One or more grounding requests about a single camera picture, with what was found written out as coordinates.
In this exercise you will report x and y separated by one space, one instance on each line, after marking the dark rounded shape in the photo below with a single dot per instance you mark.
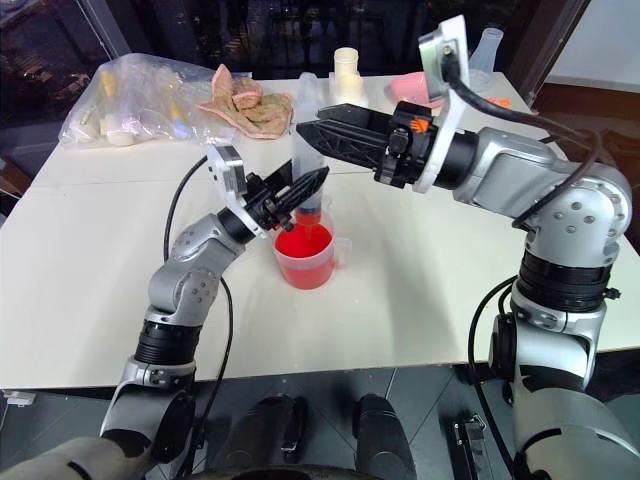
262 435
381 435

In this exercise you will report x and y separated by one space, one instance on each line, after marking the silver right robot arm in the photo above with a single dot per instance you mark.
525 165

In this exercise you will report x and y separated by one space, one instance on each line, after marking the clear cup with red liquid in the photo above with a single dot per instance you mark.
305 265

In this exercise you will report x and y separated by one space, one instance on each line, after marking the pink crumpled cloth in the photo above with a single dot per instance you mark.
255 110

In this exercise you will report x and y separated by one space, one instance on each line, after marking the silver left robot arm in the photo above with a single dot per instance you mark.
185 280

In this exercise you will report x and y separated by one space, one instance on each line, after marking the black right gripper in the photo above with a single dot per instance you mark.
407 145

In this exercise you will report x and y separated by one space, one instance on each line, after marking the pink plastic bowl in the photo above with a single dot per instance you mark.
407 87

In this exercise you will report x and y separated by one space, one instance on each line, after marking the clear conical flask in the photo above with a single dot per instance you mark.
486 55

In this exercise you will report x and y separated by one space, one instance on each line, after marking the clear plastic bag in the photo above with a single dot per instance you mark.
145 95

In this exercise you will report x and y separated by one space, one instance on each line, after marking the white round plastic piece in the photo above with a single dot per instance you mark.
119 131

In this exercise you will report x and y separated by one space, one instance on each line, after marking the large clear plastic syringe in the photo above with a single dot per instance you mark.
310 165

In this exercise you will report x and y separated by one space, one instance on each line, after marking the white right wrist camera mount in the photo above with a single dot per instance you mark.
445 135

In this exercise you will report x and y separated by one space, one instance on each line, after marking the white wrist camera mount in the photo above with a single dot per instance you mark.
225 170
445 135

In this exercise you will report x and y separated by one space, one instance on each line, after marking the small orange object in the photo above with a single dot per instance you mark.
500 101

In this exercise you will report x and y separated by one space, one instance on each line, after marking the black metal bracket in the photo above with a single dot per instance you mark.
470 442

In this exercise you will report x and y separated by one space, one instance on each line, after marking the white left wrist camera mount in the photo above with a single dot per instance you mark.
225 170

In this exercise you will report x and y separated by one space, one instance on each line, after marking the cream plastic bottle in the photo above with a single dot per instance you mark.
347 75

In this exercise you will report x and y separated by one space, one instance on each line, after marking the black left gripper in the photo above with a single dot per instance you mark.
262 205

